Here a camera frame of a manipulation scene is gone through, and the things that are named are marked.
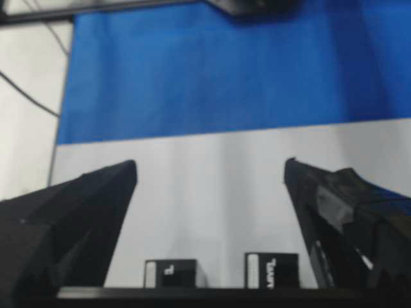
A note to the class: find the black box near on base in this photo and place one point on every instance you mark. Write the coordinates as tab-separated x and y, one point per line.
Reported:
271	270

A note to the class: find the black box on base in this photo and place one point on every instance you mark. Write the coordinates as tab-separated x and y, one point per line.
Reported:
271	270
174	273

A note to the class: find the blue table cloth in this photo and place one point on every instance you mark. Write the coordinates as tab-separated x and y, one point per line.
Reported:
189	68

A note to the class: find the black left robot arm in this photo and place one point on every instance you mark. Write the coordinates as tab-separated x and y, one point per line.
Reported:
241	8

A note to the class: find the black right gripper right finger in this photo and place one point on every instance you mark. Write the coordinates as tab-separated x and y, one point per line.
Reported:
356	233

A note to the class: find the black box middle on base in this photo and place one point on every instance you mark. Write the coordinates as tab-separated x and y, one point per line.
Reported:
174	273

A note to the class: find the white base board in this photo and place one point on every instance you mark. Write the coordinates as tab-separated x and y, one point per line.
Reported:
215	197

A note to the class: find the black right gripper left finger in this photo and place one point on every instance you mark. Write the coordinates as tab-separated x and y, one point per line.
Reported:
66	234

